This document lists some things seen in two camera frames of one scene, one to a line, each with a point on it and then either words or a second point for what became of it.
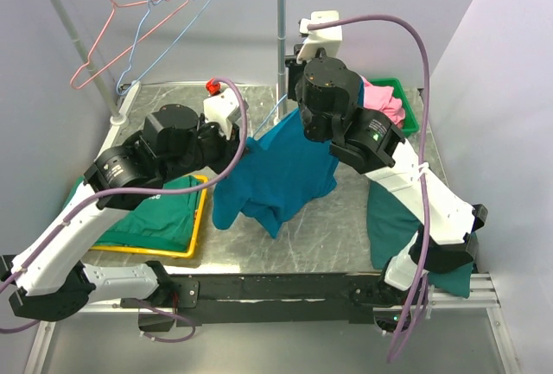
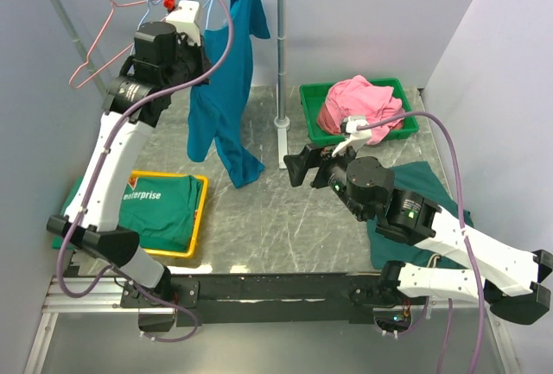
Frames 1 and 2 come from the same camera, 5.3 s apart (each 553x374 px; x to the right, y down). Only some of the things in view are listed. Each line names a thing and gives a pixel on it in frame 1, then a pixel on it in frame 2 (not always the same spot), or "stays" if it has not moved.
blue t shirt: x=274 y=175 to x=221 y=112
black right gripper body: x=295 y=70 to x=333 y=170
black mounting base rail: x=257 y=299 stays
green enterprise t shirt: x=168 y=225 stays
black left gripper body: x=212 y=148 to x=191 y=62
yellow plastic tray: x=193 y=242 stays
